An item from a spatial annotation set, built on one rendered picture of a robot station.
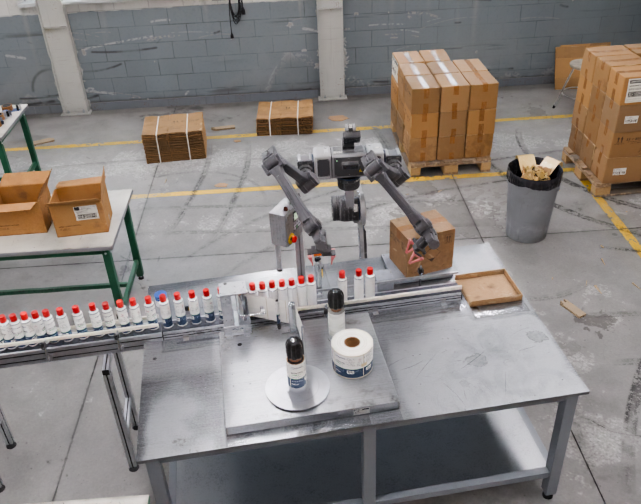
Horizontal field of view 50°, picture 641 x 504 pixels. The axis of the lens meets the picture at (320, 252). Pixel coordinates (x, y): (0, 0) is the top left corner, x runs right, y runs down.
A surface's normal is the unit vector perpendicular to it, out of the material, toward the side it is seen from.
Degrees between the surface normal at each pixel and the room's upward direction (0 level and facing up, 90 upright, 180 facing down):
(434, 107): 90
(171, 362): 0
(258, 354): 0
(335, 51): 90
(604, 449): 0
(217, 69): 90
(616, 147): 90
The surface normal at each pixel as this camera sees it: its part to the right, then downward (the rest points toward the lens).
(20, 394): -0.04, -0.83
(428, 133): 0.09, 0.58
